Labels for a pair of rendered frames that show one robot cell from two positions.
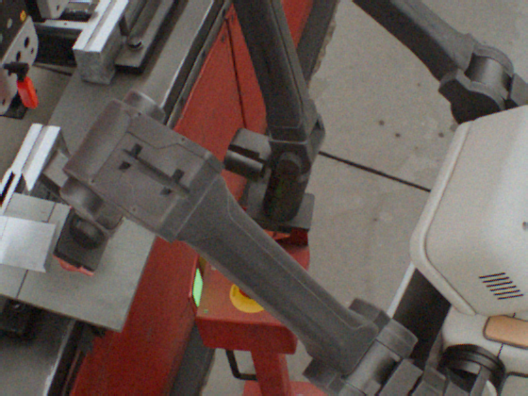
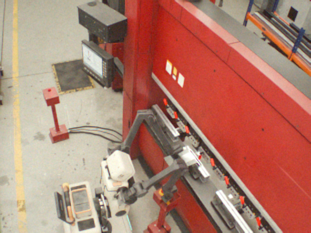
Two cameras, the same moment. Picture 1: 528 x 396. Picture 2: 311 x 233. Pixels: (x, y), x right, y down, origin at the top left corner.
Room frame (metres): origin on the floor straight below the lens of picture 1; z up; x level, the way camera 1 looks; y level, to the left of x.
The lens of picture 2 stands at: (1.56, -1.37, 3.32)
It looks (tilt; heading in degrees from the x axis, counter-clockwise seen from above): 45 degrees down; 123
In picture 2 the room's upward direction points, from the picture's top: 7 degrees clockwise
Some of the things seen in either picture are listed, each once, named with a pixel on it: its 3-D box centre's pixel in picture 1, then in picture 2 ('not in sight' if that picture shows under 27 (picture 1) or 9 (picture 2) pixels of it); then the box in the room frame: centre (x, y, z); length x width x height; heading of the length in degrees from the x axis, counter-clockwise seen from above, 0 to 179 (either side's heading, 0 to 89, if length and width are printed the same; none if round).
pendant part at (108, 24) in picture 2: not in sight; (102, 49); (-0.45, 0.58, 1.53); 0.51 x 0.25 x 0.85; 171
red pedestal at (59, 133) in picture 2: not in sight; (54, 115); (-1.04, 0.24, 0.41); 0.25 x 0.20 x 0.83; 66
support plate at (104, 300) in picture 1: (61, 258); (180, 160); (0.81, 0.31, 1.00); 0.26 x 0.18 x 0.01; 66
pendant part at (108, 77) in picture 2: not in sight; (99, 62); (-0.41, 0.49, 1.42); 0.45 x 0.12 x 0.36; 171
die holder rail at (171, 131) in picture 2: not in sight; (164, 122); (0.37, 0.67, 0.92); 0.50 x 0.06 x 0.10; 156
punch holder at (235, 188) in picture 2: not in sight; (237, 186); (1.39, 0.21, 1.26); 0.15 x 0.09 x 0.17; 156
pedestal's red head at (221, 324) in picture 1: (252, 277); (166, 197); (0.88, 0.04, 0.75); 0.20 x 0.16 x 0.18; 164
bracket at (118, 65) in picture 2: not in sight; (114, 70); (-0.43, 0.73, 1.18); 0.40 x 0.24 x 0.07; 156
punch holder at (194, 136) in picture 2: not in sight; (196, 135); (0.85, 0.45, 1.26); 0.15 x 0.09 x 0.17; 156
